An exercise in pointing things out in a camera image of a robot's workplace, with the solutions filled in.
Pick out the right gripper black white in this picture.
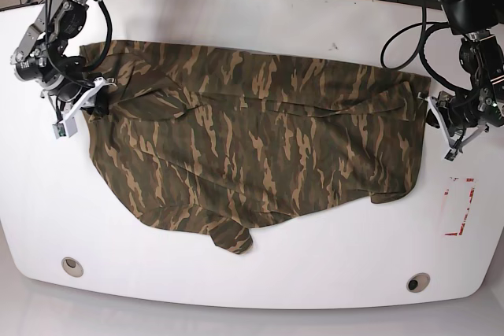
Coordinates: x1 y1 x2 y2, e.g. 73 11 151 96
39 76 116 124

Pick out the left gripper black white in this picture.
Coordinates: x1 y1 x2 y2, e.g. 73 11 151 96
417 91 489 153

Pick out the camouflage t-shirt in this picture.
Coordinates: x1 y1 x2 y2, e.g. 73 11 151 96
85 41 431 254

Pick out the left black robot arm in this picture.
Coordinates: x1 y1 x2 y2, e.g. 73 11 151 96
420 0 503 161

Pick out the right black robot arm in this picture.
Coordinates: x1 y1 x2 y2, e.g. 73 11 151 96
11 0 113 122

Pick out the red tape rectangle marking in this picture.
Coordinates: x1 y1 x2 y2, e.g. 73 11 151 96
441 177 476 237

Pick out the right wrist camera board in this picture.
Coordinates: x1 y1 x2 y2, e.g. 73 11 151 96
52 117 78 139

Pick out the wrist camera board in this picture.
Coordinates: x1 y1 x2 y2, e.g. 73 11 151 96
444 149 458 161
52 117 78 139

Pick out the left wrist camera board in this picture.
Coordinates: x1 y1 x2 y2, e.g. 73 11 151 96
444 149 458 161

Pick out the black cable loop on table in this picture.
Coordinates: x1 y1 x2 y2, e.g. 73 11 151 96
380 0 473 93

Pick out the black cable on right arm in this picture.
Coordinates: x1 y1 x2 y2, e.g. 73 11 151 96
66 1 113 73

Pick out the left table cable grommet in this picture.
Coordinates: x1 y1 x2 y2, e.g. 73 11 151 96
61 257 83 278

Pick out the table cable grommet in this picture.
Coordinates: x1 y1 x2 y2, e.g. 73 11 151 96
61 257 83 278
406 272 431 293

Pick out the right table cable grommet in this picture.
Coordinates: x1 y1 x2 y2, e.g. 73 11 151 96
406 272 431 293

